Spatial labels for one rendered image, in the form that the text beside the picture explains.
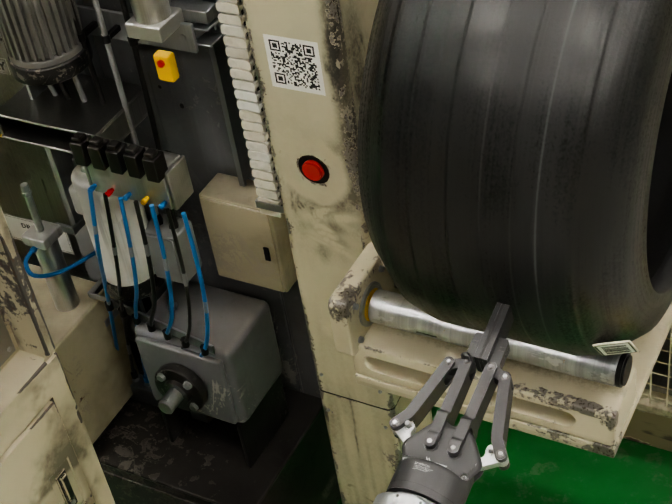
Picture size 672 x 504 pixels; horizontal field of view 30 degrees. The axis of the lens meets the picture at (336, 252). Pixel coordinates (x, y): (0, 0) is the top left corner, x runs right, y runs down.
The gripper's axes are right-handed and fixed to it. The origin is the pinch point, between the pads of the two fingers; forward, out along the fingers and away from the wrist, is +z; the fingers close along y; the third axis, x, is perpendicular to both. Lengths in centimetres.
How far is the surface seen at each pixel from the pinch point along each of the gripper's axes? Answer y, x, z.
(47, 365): 61, 17, -12
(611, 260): -10.8, -7.8, 7.5
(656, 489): 0, 123, 41
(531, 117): -2.6, -22.1, 12.1
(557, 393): -1.6, 24.7, 7.8
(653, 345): -8.5, 34.9, 23.3
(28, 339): 63, 14, -10
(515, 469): 27, 121, 36
